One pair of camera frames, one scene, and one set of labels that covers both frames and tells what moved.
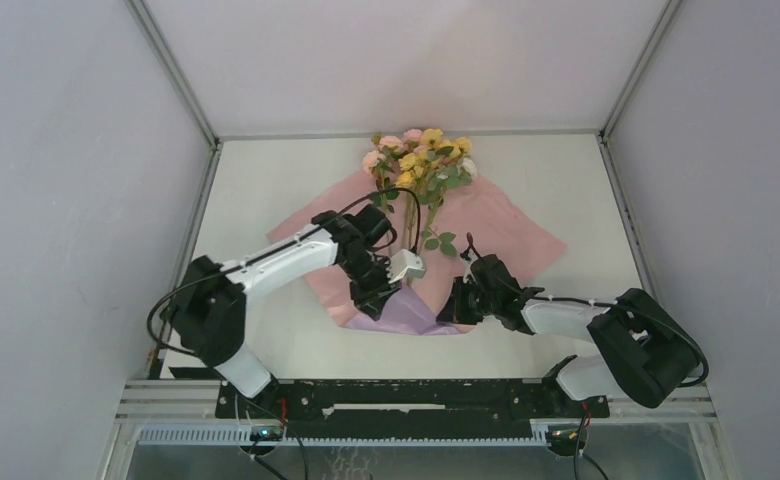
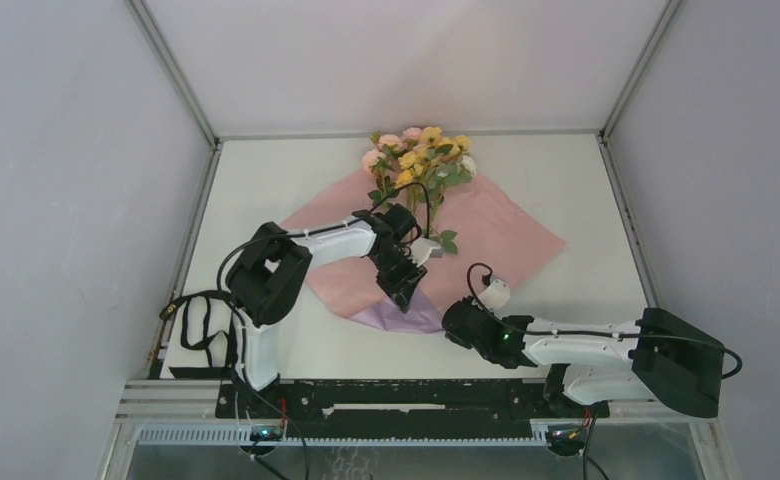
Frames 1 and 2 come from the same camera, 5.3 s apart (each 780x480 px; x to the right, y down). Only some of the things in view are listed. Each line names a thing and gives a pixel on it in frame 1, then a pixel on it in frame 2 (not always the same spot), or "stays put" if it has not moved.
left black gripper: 372,300 -> 401,289
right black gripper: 455,310 -> 475,303
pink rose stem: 378,162 stays put
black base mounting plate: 410,404 stays put
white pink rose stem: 465,171 stays put
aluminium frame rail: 248,134 stays put
